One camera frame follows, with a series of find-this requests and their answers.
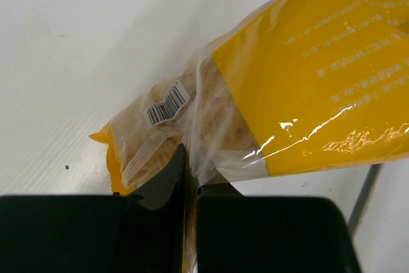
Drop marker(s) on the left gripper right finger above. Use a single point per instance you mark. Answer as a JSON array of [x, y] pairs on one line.
[[237, 233]]

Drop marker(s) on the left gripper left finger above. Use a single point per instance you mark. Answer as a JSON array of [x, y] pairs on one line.
[[140, 232]]

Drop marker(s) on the yellow pasta bag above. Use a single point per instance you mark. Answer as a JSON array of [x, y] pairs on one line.
[[297, 86]]

